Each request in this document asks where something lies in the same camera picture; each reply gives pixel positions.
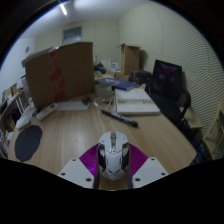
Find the shelf unit with books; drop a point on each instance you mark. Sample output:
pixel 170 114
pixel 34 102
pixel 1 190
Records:
pixel 8 113

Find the small dark object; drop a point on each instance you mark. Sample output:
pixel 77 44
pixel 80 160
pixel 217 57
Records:
pixel 86 100

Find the ceiling tube light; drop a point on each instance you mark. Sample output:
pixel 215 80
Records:
pixel 63 9

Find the dark bag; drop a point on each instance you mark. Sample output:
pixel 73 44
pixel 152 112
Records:
pixel 140 76

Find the round wall clock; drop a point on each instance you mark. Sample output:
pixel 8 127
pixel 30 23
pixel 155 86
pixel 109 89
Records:
pixel 27 49

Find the black marker pen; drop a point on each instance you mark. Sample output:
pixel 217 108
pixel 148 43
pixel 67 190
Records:
pixel 119 118

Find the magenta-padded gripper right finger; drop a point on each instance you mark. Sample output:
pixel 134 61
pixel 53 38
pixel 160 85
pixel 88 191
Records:
pixel 150 171

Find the white remote control with buttons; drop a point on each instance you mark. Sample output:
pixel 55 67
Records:
pixel 46 111

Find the white paper sheet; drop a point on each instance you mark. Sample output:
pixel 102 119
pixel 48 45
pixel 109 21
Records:
pixel 72 105

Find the dark scalloped mouse pad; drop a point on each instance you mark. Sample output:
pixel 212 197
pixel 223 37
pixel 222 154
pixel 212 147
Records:
pixel 28 143

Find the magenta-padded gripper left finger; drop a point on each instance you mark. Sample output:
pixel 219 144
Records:
pixel 75 171

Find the window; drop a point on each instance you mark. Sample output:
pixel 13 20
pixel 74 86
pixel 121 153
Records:
pixel 72 35

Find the white open book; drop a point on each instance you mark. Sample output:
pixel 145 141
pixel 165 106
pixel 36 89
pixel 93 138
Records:
pixel 135 102

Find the large brown cardboard box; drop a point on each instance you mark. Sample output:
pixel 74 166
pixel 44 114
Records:
pixel 66 73

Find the tall brown cardboard box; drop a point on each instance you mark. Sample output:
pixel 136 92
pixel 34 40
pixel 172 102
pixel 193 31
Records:
pixel 130 60

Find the blue book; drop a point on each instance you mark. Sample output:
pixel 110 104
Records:
pixel 123 85

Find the white round container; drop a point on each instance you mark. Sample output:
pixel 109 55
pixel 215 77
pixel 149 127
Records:
pixel 104 90

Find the flat white oblong remote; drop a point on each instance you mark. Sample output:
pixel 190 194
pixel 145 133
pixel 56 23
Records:
pixel 22 122

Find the light wooden chair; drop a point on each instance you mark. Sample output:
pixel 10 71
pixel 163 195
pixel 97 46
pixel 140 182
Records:
pixel 213 133

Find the white computer mouse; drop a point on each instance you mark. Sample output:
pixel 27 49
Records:
pixel 113 156

